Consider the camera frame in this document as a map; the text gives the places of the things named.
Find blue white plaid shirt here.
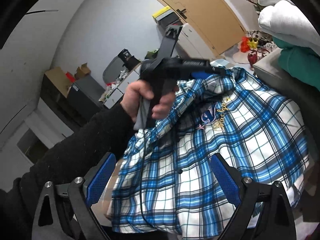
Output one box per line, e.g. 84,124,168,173
108,68,309,239

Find left forearm black sleeve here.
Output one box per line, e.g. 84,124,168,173
1,104,134,239

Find person's left hand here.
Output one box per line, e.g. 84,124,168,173
120,80,179,122

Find white drawer cabinet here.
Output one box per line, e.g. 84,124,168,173
176,23,216,61

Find grey suitcase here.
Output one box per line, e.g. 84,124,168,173
103,56,126,84

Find white desk drawer unit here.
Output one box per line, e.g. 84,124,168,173
104,63,141,109

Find yellow black box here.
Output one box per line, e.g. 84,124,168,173
152,6,180,29

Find cardboard box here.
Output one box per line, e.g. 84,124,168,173
74,63,91,80

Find wooden door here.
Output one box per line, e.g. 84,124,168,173
159,0,245,55

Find black cabinet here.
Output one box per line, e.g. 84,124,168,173
40,74,105,132

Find red vase with flowers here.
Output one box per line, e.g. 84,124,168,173
240,30,270,70

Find grey folded sweatshirt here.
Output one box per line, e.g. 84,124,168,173
258,0,319,54

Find green folded garment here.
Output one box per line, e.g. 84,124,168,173
273,37,320,90

